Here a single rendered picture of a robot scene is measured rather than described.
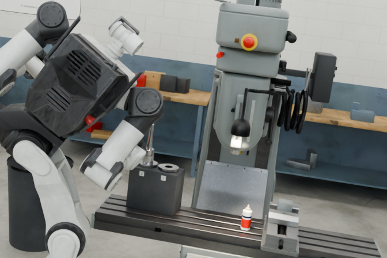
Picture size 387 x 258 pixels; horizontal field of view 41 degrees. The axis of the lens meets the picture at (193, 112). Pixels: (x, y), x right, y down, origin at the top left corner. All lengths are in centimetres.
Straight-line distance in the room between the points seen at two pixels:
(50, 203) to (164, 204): 57
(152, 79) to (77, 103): 438
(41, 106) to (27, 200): 219
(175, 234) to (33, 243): 194
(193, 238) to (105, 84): 87
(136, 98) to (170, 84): 426
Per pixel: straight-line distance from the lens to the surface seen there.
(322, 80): 234
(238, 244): 222
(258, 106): 206
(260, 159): 258
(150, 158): 229
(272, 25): 190
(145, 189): 229
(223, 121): 208
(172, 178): 223
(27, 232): 398
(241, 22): 190
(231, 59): 200
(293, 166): 599
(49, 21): 177
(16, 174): 384
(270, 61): 200
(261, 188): 257
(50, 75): 168
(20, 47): 181
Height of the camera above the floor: 186
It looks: 11 degrees down
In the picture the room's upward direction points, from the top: 7 degrees clockwise
